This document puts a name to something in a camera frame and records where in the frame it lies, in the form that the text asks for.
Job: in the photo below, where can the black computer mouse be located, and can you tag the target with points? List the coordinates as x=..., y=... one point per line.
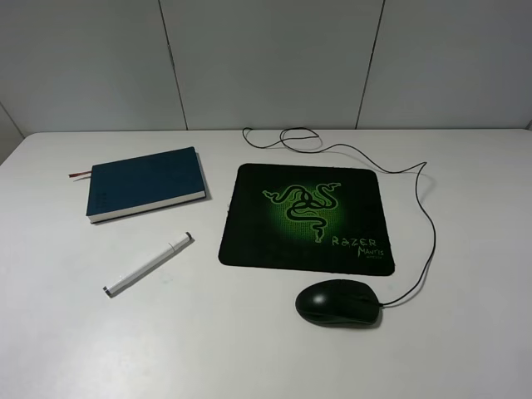
x=339, y=303

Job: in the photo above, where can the white marker pen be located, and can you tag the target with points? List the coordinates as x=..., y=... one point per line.
x=168, y=251

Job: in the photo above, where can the dark blue hardcover notebook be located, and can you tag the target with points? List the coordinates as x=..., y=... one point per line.
x=138, y=185

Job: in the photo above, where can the black green Razer mousepad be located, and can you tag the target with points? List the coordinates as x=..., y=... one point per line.
x=308, y=218

